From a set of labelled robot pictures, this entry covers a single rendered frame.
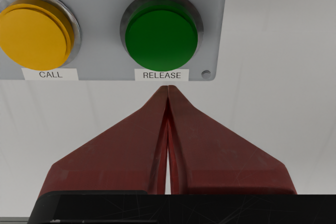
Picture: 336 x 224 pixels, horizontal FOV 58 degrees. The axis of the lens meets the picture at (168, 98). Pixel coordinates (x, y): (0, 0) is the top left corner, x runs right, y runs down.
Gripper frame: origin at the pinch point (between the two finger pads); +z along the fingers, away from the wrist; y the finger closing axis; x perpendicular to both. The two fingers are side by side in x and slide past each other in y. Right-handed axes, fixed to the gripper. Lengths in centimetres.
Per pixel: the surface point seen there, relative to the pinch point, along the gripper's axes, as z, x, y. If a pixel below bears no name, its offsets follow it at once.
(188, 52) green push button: 5.4, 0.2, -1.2
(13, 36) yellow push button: 5.4, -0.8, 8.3
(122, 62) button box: 6.6, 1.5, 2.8
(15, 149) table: 17.0, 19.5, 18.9
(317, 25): 16.7, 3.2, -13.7
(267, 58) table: 16.9, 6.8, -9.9
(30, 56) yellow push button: 5.4, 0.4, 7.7
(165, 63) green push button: 5.4, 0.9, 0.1
